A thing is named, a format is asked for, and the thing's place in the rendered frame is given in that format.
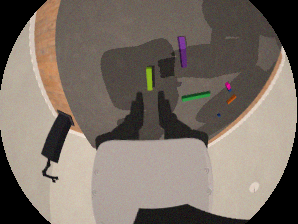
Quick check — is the purple rod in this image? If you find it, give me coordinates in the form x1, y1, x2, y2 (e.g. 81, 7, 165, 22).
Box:
177, 37, 187, 68

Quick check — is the orange rod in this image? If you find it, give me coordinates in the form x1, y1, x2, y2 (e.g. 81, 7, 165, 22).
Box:
226, 94, 236, 104

